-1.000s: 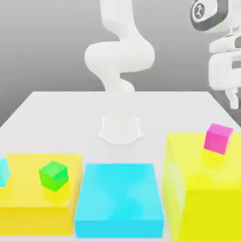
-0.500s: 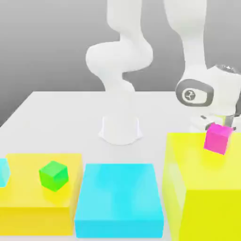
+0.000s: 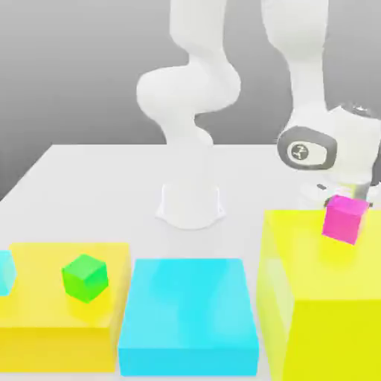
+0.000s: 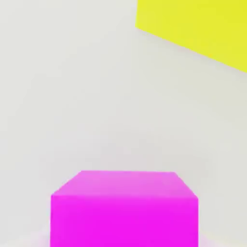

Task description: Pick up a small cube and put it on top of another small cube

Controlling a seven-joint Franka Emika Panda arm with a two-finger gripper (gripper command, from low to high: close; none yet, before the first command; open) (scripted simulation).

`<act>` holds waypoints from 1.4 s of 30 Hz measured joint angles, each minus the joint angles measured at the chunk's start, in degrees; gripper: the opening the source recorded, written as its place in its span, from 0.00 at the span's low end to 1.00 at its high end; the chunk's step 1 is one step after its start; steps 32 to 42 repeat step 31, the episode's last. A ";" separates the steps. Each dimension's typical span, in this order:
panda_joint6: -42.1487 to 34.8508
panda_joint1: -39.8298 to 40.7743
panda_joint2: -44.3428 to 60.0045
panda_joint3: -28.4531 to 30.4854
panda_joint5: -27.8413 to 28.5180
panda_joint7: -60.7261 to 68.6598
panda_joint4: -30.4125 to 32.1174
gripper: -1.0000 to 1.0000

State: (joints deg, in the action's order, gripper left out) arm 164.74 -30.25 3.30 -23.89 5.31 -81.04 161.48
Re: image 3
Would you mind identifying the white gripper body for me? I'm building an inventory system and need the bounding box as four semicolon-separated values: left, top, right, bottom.
301;189;338;210

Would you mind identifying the small magenta cube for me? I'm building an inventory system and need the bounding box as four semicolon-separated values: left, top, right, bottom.
321;194;371;246

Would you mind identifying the small green cube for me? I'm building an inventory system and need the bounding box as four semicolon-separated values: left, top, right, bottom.
61;253;109;305

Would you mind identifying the small cyan cube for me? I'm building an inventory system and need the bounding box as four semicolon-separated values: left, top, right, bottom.
0;249;18;298

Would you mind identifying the large lime yellow box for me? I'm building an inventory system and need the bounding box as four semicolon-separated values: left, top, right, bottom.
256;209;381;381

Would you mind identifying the large cyan box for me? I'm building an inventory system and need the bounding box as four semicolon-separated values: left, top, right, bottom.
118;257;260;378

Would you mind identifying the large golden yellow box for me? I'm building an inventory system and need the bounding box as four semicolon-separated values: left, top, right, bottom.
0;242;131;374

